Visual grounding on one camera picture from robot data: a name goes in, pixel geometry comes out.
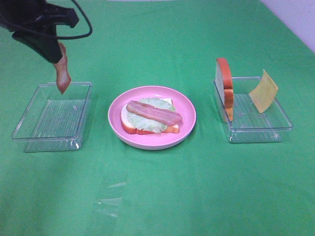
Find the bread slice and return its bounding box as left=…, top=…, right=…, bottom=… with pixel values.
left=121, top=97, right=180, bottom=135
left=215, top=58, right=234, bottom=121

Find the bacon strip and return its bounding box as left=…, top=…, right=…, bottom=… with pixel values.
left=126, top=100, right=183, bottom=126
left=54, top=42, right=71, bottom=94

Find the pink plate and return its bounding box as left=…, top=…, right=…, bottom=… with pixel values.
left=108, top=86, right=196, bottom=150

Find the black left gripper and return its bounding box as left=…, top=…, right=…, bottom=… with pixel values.
left=0, top=0, right=79, bottom=64

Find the yellow cheese slice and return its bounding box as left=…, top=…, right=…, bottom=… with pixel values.
left=249, top=69, right=279, bottom=113

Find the clear plastic container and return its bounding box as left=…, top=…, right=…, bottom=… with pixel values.
left=213, top=77, right=293, bottom=143
left=11, top=82, right=92, bottom=152

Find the green lettuce leaf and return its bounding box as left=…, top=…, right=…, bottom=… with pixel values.
left=126, top=97, right=177, bottom=134

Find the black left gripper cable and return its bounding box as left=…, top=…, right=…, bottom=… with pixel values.
left=0, top=0, right=93, bottom=40

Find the clear right plastic container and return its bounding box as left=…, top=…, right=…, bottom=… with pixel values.
left=213, top=77, right=293, bottom=143

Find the green tablecloth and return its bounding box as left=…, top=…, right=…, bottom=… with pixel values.
left=0, top=0, right=315, bottom=236

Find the clear left plastic container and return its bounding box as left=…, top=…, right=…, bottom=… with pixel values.
left=11, top=82, right=92, bottom=152

